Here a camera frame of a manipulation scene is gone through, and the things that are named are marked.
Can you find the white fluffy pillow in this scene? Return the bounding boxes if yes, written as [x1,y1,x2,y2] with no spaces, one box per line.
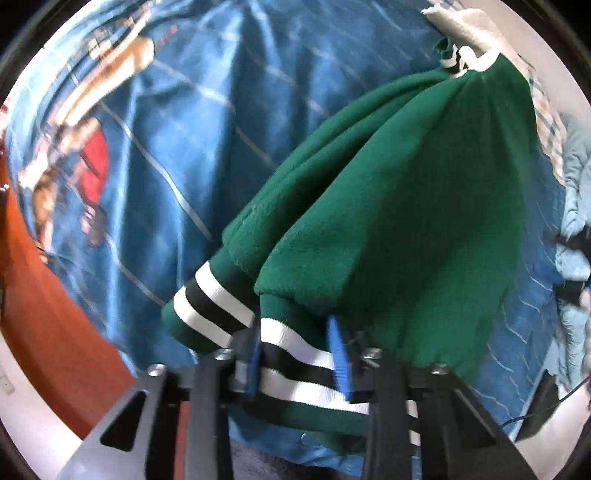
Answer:
[426,1,523,62]

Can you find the black cable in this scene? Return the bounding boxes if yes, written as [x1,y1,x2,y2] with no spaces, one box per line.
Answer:
[498,373,591,429]

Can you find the green varsity jacket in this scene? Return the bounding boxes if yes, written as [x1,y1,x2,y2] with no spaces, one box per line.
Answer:
[161,36,539,456]

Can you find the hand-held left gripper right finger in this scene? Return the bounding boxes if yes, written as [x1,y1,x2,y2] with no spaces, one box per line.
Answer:
[326,318,539,480]

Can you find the light blue duvet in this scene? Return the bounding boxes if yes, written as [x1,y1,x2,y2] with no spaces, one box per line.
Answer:
[553,113,591,395]

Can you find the plaid blanket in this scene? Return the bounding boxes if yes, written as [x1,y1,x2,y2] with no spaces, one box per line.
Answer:
[422,0,570,185]

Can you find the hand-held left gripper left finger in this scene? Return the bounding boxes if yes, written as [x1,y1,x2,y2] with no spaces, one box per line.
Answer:
[55,330,262,480]

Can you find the blue printed bed sheet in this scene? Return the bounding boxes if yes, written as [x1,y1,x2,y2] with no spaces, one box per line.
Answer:
[1,0,571,468]

